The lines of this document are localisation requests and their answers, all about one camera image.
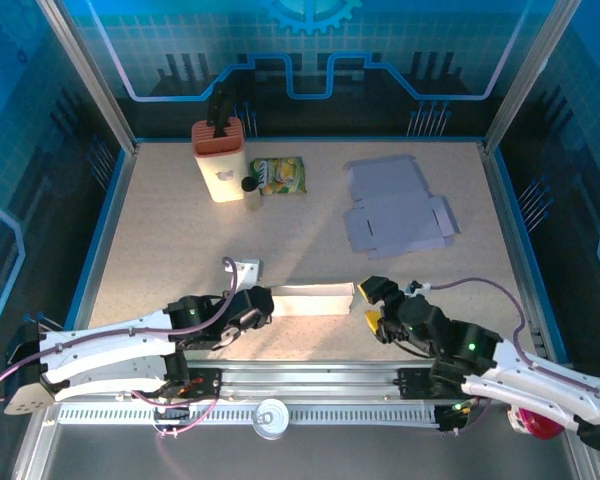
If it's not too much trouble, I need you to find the black knife handle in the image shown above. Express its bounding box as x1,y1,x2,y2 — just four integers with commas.
207,82,230,126
213,98,236,137

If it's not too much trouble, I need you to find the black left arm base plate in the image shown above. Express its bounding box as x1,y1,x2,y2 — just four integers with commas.
132,367,225,401

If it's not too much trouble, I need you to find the container with pink lid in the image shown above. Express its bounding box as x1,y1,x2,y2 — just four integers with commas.
508,404,566,441

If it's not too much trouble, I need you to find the white paper box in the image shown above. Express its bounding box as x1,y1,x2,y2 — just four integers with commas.
269,280,356,319
342,154,461,261

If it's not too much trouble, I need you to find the small bottle with black cap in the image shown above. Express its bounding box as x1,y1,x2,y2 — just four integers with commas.
240,176,265,213

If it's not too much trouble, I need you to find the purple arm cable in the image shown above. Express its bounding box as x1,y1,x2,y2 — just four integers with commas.
427,276,600,436
0,256,239,441

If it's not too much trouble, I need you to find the white slotted cable duct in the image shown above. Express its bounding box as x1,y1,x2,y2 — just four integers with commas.
58,403,441,427

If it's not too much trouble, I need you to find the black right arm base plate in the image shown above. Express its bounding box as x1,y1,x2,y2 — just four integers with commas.
397,367,490,401

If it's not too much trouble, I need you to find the yellow green snack bag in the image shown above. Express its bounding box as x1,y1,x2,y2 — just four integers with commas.
249,156,309,197

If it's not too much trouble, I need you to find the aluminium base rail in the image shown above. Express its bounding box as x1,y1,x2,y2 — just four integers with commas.
39,358,581,401

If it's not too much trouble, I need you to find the cream knife block, brown top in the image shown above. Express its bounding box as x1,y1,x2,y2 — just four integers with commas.
190,118,250,204

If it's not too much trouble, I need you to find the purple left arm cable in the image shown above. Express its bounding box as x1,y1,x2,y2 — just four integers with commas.
0,256,239,441

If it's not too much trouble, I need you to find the aluminium frame post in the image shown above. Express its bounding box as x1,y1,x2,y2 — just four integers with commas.
35,0,140,156
482,0,584,151

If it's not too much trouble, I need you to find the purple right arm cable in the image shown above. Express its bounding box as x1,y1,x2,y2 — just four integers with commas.
427,276,600,436

